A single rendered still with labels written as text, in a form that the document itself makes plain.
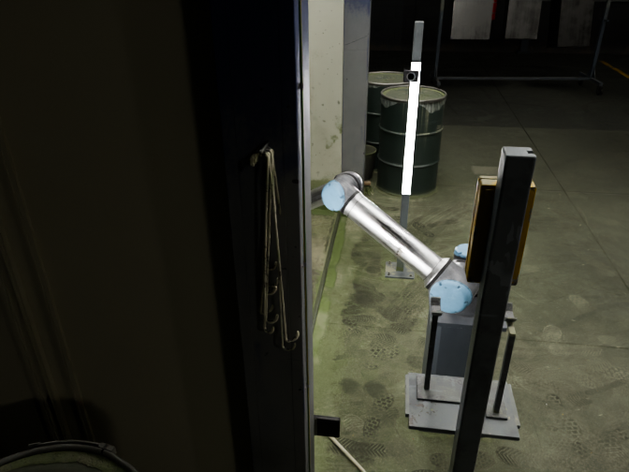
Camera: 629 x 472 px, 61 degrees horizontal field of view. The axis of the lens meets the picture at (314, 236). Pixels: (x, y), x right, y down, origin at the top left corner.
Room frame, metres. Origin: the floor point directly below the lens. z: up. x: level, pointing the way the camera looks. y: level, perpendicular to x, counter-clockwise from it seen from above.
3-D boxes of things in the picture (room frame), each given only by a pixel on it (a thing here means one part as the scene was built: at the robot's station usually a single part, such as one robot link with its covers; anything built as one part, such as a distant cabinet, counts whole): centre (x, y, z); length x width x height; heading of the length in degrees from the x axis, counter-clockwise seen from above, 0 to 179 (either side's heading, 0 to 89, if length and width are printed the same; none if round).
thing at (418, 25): (3.18, -0.60, 0.82); 0.05 x 0.05 x 1.64; 81
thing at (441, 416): (1.18, -0.44, 0.78); 0.31 x 0.23 x 0.01; 81
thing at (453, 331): (1.90, -0.65, 0.32); 0.31 x 0.31 x 0.64; 81
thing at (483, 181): (1.10, -0.43, 1.42); 0.12 x 0.06 x 0.26; 81
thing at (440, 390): (1.20, -0.44, 0.95); 0.26 x 0.15 x 0.32; 81
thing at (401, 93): (4.70, -0.88, 0.86); 0.54 x 0.54 x 0.01
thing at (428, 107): (4.70, -0.88, 0.44); 0.59 x 0.58 x 0.89; 6
